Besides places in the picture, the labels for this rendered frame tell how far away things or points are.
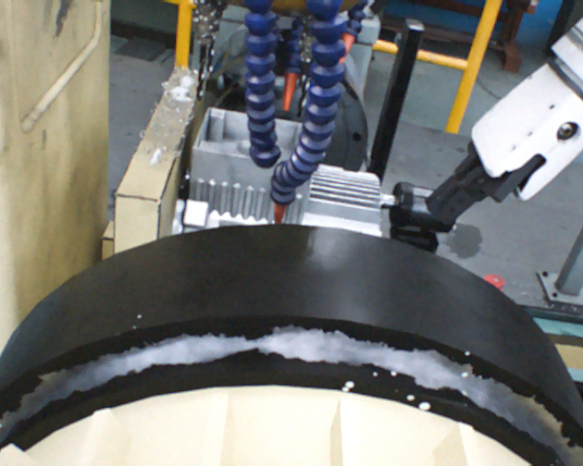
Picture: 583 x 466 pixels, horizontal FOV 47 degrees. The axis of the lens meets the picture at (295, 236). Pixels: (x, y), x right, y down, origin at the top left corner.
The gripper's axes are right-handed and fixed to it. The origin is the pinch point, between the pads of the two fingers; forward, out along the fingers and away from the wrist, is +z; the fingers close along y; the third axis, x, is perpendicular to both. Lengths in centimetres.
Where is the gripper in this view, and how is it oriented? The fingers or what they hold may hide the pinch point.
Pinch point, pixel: (450, 200)
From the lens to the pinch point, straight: 68.6
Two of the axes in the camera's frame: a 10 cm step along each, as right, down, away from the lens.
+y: 0.2, -5.6, 8.3
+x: -7.7, -5.4, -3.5
